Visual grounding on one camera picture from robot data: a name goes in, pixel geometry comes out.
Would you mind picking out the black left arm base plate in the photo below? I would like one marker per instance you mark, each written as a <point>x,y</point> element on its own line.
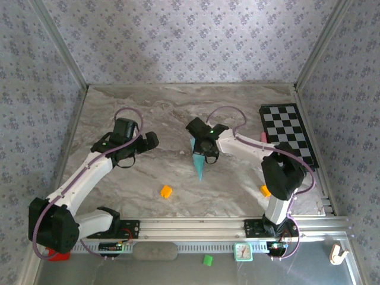
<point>130,229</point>

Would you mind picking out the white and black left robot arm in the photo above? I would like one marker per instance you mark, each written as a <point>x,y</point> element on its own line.
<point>59,225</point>

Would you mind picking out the red toy brick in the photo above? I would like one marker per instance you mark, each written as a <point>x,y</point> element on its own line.
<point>59,256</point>

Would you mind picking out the orange toy block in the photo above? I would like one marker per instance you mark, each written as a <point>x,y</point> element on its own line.
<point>166,192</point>
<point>265,191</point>

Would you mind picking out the wooden hook piece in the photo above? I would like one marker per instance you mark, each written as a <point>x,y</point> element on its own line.
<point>337,255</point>

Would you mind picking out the aluminium mounting rail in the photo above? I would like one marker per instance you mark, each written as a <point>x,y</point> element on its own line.
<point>190,228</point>

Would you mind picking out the aluminium frame post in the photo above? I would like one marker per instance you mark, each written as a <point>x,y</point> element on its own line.
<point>60,44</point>
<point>320,44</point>

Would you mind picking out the grey oval stone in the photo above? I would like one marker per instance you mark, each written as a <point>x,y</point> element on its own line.
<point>155,251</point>

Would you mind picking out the light blue cloth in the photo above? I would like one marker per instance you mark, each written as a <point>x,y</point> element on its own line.
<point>200,169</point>

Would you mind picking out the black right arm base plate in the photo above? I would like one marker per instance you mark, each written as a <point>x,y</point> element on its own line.
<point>252,228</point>

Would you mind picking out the black and grey chessboard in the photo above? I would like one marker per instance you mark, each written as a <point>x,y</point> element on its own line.
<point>285,121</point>

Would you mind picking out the small teal clock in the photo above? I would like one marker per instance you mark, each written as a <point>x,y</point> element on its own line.
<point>243,252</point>

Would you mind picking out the green toy block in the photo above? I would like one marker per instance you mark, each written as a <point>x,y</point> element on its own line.
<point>208,260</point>

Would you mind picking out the small pink object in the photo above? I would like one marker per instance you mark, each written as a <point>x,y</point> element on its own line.
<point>263,136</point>

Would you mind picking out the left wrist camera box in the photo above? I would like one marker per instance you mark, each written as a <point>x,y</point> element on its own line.
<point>124,127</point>

